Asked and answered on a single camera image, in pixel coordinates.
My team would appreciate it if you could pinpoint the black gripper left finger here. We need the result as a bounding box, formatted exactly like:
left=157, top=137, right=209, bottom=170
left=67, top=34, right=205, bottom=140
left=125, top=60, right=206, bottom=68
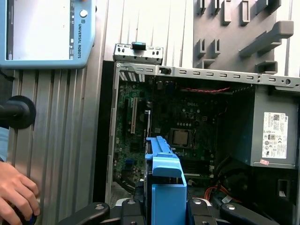
left=58, top=180, right=146, bottom=225

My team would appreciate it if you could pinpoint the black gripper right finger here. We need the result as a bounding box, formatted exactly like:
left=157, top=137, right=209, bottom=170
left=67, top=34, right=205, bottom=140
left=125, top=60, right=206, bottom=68
left=187, top=198, right=278, bottom=225

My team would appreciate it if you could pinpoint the hard disk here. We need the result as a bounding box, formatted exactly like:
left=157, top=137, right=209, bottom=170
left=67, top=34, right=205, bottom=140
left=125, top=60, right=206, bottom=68
left=144, top=135, right=188, bottom=225

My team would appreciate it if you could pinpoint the round black tool blue ring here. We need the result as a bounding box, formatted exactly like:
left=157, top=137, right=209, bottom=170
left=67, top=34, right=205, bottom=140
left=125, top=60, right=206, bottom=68
left=4, top=201, right=39, bottom=225

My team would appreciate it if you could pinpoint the person's hand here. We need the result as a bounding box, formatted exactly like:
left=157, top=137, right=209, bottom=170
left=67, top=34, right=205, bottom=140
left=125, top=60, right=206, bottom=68
left=0, top=161, right=41, bottom=218

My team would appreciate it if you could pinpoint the black RAM slot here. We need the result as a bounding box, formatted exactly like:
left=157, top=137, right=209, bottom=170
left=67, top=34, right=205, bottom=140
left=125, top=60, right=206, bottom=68
left=182, top=170, right=213, bottom=180
left=182, top=159, right=213, bottom=169

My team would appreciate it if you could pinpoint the silver CPU in socket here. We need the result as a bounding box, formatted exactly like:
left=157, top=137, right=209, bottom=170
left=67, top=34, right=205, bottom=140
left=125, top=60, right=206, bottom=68
left=172, top=129, right=193, bottom=148

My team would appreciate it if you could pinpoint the white expansion slot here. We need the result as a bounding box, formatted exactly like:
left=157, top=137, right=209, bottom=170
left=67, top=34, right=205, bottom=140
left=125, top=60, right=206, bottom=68
left=130, top=97, right=138, bottom=135

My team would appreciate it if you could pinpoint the black PC case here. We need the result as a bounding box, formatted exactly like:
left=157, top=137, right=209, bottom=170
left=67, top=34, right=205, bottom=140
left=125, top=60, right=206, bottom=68
left=93, top=60, right=300, bottom=225

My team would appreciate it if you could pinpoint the silver power supply unit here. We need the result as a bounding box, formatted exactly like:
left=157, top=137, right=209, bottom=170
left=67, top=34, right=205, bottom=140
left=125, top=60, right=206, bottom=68
left=248, top=84, right=300, bottom=170

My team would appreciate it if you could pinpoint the green motherboard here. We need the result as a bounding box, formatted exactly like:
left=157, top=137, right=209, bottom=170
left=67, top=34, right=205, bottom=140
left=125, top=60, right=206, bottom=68
left=114, top=78, right=220, bottom=188

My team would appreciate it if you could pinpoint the pale blue shirt sleeve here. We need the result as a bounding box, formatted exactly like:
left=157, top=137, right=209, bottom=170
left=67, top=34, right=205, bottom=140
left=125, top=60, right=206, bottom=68
left=0, top=127, right=10, bottom=162

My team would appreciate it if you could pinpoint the grey parts rack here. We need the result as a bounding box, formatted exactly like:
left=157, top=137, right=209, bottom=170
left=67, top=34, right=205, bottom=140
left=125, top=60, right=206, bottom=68
left=193, top=0, right=295, bottom=75

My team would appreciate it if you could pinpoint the pale blue teach pendant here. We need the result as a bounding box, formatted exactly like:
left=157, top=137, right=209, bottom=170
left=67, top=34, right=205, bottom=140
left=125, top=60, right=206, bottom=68
left=0, top=0, right=97, bottom=70

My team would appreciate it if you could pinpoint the orange yellow wire bundle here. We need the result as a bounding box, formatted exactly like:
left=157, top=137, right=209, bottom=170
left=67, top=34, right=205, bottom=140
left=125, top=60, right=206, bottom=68
left=203, top=184, right=243, bottom=204

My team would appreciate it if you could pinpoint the red black twisted wire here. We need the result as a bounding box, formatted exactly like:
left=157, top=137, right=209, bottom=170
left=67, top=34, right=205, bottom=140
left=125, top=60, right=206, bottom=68
left=179, top=86, right=233, bottom=94

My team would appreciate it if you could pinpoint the silver card retention bracket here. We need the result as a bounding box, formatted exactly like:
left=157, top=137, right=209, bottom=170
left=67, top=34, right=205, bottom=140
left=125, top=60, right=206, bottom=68
left=113, top=41, right=164, bottom=67

